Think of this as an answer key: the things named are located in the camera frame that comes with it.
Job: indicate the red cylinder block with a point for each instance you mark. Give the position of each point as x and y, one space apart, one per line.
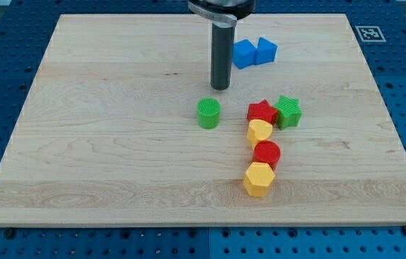
267 152

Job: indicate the green star block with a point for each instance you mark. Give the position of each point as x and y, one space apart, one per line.
289 112

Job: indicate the yellow hexagon block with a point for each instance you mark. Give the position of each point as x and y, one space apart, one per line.
258 179

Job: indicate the blue cube block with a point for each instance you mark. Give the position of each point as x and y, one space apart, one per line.
243 54

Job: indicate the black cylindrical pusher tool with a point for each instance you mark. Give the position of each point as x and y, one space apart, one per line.
222 42

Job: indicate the white fiducial marker tag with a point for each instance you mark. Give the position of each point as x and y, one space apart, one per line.
369 33

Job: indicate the red star block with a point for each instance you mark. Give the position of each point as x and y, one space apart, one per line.
263 111

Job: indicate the blue pentagon block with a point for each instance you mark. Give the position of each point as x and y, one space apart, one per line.
266 51

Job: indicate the yellow heart block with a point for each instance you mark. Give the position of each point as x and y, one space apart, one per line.
258 130

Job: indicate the wooden board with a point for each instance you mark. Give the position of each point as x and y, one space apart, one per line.
108 134

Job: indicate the green cylinder block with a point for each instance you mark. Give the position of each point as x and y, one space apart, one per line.
208 113

